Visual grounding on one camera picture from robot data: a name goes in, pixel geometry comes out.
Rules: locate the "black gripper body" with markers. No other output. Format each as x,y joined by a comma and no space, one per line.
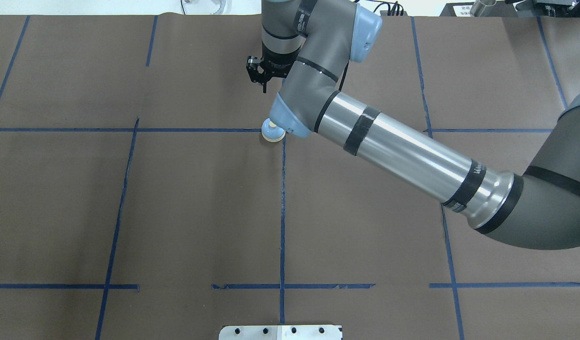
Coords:
274,69

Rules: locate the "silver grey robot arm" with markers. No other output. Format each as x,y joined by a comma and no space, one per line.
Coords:
309,42

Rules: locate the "silver metal cylinder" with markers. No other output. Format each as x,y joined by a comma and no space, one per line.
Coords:
482,8

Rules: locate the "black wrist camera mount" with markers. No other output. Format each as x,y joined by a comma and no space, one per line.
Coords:
253,71

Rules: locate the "white camera stand post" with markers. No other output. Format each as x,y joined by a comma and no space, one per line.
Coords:
282,332

